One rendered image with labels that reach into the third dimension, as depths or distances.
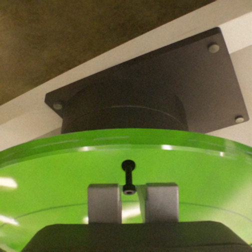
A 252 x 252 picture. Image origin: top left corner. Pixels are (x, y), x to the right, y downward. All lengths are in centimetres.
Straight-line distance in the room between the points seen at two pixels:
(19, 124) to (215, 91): 24
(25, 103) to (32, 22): 106
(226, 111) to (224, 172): 19
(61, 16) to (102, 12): 17
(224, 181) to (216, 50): 14
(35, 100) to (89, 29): 106
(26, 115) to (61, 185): 22
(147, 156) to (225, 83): 19
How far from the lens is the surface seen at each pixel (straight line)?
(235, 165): 21
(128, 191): 18
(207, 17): 33
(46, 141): 19
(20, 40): 154
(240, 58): 35
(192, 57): 32
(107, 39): 147
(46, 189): 21
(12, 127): 43
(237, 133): 45
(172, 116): 32
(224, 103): 38
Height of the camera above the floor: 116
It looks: 36 degrees down
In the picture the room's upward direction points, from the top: 179 degrees clockwise
